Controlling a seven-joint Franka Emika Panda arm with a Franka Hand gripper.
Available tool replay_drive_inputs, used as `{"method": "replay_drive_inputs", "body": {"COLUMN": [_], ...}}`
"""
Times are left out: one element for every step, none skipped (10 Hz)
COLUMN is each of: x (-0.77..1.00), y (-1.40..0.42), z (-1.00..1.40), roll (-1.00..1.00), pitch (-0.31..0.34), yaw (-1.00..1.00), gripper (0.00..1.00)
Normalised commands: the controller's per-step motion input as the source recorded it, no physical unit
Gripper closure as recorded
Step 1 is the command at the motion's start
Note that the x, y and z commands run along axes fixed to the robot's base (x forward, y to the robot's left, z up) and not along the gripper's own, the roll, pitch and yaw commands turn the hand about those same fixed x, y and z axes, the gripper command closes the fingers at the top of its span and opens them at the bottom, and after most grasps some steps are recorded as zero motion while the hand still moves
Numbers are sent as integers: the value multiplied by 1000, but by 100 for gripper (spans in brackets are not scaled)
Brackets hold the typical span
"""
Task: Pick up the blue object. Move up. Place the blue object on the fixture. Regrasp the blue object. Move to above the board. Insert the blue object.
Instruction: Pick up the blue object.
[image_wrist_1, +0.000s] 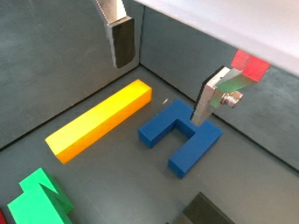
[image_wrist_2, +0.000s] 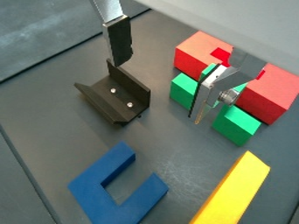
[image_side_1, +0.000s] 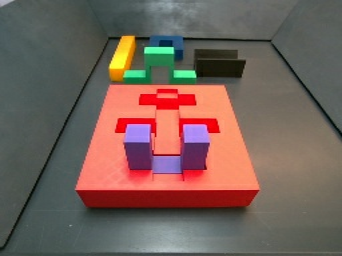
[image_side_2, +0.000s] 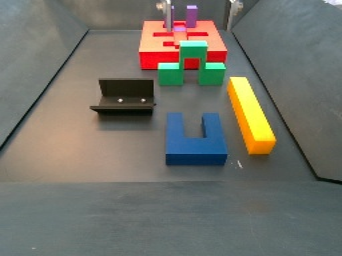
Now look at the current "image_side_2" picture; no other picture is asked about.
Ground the purple U-shaped block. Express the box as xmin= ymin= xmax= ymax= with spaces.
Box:
xmin=171 ymin=5 xmax=197 ymax=32

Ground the green stepped arch block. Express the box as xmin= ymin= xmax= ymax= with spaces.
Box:
xmin=157 ymin=41 xmax=225 ymax=86

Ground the red base block with slots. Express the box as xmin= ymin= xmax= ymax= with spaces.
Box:
xmin=138 ymin=20 xmax=227 ymax=70

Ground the yellow long bar block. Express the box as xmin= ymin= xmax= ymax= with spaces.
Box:
xmin=227 ymin=77 xmax=276 ymax=155

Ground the black angled fixture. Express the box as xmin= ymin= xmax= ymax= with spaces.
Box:
xmin=89 ymin=78 xmax=155 ymax=115

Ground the metal post right background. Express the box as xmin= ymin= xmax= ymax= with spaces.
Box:
xmin=227 ymin=0 xmax=243 ymax=30

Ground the blue U-shaped block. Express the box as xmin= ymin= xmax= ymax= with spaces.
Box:
xmin=165 ymin=113 xmax=228 ymax=165

